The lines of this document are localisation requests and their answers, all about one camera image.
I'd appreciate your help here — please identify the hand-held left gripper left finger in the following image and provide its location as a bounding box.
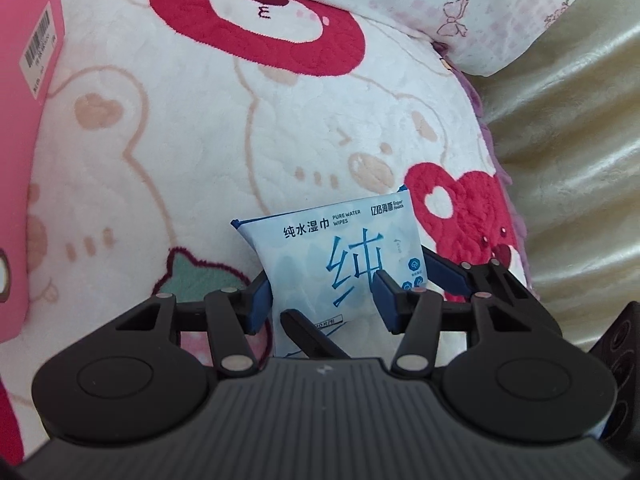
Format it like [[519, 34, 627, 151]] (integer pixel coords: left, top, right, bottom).
[[116, 270, 273, 377]]

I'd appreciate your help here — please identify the beige sofa cover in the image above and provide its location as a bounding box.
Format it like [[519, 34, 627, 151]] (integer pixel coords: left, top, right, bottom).
[[470, 0, 640, 356]]

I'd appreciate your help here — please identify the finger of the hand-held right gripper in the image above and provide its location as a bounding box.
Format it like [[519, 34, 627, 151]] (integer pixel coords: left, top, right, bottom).
[[280, 310, 351, 360], [422, 245, 531, 304]]

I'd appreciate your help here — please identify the pink checked pillow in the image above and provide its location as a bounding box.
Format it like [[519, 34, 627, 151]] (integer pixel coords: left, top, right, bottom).
[[260, 0, 598, 73]]

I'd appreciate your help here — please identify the blue wet wipes pack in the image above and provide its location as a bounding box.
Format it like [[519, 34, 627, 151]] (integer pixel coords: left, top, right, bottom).
[[231, 185, 428, 359]]

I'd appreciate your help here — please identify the pink cardboard box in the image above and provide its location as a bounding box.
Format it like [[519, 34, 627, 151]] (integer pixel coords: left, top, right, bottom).
[[0, 0, 66, 341]]

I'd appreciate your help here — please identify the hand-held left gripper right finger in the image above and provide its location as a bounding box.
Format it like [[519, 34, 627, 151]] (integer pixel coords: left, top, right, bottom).
[[374, 269, 533, 376]]

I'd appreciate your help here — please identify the bear print blanket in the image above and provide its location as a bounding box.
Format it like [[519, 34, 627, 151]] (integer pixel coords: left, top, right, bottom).
[[0, 0, 528, 461]]

